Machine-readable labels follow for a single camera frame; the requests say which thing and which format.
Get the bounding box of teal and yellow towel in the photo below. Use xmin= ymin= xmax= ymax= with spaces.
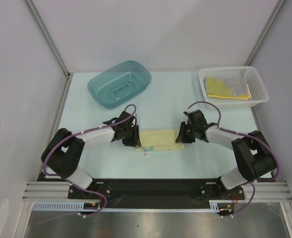
xmin=135 ymin=129 xmax=185 ymax=153

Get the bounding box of yellow chick face towel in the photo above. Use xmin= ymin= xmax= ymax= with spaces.
xmin=207 ymin=83 xmax=252 ymax=100

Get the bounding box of grey towel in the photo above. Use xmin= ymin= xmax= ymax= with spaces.
xmin=205 ymin=77 xmax=249 ymax=97

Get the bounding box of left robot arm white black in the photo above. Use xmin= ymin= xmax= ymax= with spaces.
xmin=41 ymin=111 xmax=141 ymax=198

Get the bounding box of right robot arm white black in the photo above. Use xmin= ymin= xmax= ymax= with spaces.
xmin=175 ymin=110 xmax=278 ymax=199

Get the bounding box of teal transparent plastic bin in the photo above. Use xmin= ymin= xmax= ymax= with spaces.
xmin=87 ymin=60 xmax=152 ymax=109

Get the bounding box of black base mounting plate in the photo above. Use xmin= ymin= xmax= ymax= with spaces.
xmin=68 ymin=178 xmax=245 ymax=209

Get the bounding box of white perforated plastic basket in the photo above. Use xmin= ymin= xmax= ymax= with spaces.
xmin=198 ymin=66 xmax=269 ymax=109

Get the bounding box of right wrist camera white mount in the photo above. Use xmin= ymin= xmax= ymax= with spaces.
xmin=183 ymin=111 xmax=190 ymax=121

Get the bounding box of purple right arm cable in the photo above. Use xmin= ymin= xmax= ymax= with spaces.
xmin=187 ymin=101 xmax=283 ymax=220

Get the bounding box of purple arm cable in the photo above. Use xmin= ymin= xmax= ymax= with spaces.
xmin=42 ymin=104 xmax=138 ymax=224
xmin=187 ymin=101 xmax=283 ymax=220

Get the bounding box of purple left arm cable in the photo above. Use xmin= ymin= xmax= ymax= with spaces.
xmin=42 ymin=104 xmax=138 ymax=224

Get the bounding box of left aluminium frame post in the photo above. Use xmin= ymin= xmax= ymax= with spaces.
xmin=21 ymin=0 xmax=71 ymax=77

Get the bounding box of aluminium frame post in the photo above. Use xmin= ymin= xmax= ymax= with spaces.
xmin=21 ymin=0 xmax=71 ymax=77
xmin=244 ymin=0 xmax=289 ymax=66

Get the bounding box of right aluminium frame post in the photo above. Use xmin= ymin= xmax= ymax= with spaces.
xmin=244 ymin=0 xmax=289 ymax=66

